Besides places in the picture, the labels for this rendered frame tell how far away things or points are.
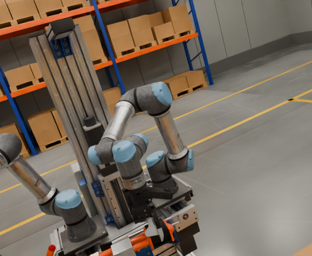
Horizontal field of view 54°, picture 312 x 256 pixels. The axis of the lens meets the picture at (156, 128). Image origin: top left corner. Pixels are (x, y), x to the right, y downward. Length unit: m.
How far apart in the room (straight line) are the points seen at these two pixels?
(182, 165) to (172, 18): 7.71
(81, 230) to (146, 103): 0.70
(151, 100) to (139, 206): 0.52
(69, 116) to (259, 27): 11.21
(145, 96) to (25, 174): 0.69
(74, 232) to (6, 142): 0.56
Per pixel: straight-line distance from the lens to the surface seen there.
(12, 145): 1.42
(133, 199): 1.05
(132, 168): 0.99
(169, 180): 1.69
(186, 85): 9.19
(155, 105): 1.38
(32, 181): 1.62
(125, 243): 1.14
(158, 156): 1.63
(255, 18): 12.40
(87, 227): 1.63
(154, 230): 1.09
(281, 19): 13.22
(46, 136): 8.24
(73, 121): 1.66
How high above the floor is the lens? 1.86
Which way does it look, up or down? 16 degrees down
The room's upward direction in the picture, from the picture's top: 18 degrees counter-clockwise
